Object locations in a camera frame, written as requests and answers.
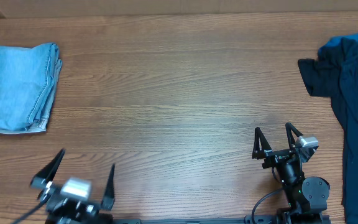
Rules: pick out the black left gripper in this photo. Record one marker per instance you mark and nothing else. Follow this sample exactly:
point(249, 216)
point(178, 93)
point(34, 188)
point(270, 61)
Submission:
point(56, 190)

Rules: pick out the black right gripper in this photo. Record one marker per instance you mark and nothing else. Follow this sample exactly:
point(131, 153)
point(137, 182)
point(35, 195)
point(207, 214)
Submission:
point(276, 153)

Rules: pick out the medium blue denim jeans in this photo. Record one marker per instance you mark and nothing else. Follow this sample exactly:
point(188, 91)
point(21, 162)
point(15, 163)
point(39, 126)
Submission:
point(28, 84)

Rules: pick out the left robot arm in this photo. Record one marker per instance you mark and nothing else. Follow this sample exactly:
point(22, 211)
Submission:
point(70, 202)

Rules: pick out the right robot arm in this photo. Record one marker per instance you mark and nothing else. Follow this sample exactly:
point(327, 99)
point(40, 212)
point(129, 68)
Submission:
point(306, 196)

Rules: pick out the dark navy garment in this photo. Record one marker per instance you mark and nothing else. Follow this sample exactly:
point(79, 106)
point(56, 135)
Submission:
point(334, 74)

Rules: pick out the folded light blue jeans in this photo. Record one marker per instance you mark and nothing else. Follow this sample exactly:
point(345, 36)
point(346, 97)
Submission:
point(25, 110)

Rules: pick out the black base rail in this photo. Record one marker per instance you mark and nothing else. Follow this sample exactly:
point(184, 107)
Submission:
point(259, 219)

